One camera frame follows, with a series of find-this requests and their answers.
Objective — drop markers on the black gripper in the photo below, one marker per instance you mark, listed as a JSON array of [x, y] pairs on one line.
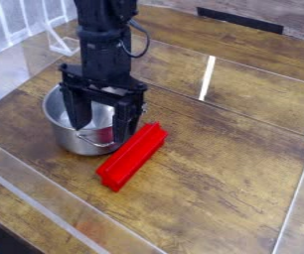
[[104, 68]]

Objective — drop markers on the silver metal pot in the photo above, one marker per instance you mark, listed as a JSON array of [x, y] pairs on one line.
[[93, 140]]

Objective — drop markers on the red rectangular block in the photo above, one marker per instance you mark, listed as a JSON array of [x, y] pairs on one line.
[[124, 162]]

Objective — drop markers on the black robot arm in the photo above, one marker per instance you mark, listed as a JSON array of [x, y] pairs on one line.
[[100, 16]]

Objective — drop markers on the clear acrylic stand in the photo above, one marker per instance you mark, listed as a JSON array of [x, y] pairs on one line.
[[61, 45]]

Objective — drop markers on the clear acrylic front panel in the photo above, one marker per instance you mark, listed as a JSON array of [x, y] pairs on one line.
[[82, 221]]

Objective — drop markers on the black strip on table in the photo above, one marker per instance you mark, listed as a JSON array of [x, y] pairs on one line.
[[243, 21]]

